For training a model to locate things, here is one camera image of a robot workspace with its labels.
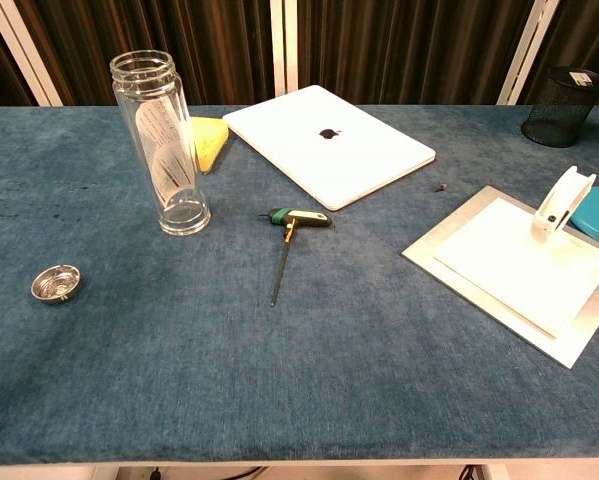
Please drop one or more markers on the small metal strainer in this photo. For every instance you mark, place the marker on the small metal strainer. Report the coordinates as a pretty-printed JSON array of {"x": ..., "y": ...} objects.
[{"x": 54, "y": 286}]

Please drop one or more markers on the white closed laptop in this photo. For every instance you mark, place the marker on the white closed laptop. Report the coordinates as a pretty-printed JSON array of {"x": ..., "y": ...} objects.
[{"x": 299, "y": 155}]

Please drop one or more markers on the white square tray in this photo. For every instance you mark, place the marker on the white square tray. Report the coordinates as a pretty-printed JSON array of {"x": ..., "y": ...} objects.
[{"x": 426, "y": 255}]

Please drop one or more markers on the yellow sponge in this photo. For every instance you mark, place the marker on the yellow sponge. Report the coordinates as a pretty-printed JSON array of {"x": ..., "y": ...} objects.
[{"x": 210, "y": 145}]

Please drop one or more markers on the blue table cloth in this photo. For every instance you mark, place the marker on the blue table cloth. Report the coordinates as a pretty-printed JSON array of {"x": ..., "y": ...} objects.
[{"x": 279, "y": 375}]

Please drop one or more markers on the clear glass bottle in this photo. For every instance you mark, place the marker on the clear glass bottle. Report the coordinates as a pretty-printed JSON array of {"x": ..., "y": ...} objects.
[{"x": 171, "y": 170}]

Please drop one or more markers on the small black screw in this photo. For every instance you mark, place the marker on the small black screw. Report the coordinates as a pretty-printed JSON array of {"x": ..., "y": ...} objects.
[{"x": 440, "y": 188}]

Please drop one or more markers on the white square board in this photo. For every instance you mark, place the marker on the white square board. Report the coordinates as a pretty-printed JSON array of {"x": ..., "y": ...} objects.
[{"x": 504, "y": 272}]

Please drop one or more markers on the dark pleated curtain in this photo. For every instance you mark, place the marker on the dark pleated curtain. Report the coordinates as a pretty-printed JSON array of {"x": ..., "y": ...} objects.
[{"x": 404, "y": 45}]

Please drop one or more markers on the white plastic stand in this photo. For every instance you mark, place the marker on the white plastic stand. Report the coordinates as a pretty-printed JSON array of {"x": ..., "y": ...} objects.
[{"x": 546, "y": 220}]

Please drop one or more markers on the black mesh pen holder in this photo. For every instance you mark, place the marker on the black mesh pen holder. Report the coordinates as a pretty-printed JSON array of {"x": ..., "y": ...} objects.
[{"x": 554, "y": 117}]

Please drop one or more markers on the white label card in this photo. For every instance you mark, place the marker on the white label card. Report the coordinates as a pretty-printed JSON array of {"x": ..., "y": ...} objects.
[{"x": 580, "y": 79}]

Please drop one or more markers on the white upright frame post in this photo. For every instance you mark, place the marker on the white upright frame post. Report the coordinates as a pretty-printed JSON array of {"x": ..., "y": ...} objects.
[{"x": 284, "y": 45}]

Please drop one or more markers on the white slanted frame post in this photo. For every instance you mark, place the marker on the white slanted frame post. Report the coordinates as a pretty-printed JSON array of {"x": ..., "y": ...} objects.
[
  {"x": 526, "y": 55},
  {"x": 24, "y": 55}
]

